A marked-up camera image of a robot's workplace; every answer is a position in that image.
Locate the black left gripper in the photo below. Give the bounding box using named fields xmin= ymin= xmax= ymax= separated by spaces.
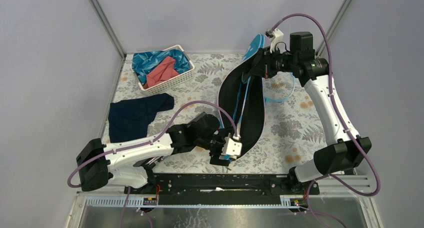
xmin=195 ymin=128 xmax=236 ymax=167

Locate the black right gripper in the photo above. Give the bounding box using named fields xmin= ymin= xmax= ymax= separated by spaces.
xmin=249 ymin=45 xmax=298 ymax=79

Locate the blue racket cover bag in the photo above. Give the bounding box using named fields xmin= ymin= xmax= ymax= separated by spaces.
xmin=217 ymin=34 xmax=266 ymax=158

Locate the black shuttlecock tube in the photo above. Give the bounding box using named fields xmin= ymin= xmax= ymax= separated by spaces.
xmin=141 ymin=156 xmax=167 ymax=169

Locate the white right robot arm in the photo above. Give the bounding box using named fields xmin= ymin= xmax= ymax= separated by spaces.
xmin=241 ymin=29 xmax=372 ymax=194

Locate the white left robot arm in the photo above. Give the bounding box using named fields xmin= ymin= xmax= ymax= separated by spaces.
xmin=76 ymin=112 xmax=234 ymax=194

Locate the floral patterned table mat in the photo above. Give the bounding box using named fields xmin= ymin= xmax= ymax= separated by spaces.
xmin=102 ymin=54 xmax=326 ymax=174

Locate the white perforated plastic basket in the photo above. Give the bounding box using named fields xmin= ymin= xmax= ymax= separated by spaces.
xmin=132 ymin=44 xmax=195 ymax=96

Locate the salmon pink towel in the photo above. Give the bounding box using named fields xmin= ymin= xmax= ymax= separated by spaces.
xmin=143 ymin=56 xmax=179 ymax=89

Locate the navy blue cloth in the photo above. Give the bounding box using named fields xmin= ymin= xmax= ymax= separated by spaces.
xmin=108 ymin=93 xmax=175 ymax=143

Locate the teal leaf-patterned cloth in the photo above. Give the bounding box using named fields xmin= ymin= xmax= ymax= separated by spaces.
xmin=132 ymin=49 xmax=191 ymax=86

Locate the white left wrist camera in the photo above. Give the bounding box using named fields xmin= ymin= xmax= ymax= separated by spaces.
xmin=221 ymin=136 xmax=242 ymax=161

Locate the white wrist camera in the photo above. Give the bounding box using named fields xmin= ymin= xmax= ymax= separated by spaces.
xmin=221 ymin=136 xmax=242 ymax=161
xmin=265 ymin=28 xmax=284 ymax=53

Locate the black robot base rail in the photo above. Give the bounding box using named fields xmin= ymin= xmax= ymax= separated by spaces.
xmin=124 ymin=172 xmax=320 ymax=206

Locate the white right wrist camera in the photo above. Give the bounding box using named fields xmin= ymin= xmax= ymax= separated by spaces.
xmin=265 ymin=28 xmax=284 ymax=53

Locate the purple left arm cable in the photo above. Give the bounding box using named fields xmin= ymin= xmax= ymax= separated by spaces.
xmin=67 ymin=100 xmax=239 ymax=189

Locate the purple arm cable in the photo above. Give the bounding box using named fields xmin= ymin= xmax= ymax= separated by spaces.
xmin=269 ymin=13 xmax=382 ymax=198
xmin=67 ymin=100 xmax=239 ymax=189

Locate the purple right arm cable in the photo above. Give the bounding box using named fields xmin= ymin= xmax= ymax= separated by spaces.
xmin=269 ymin=13 xmax=382 ymax=198

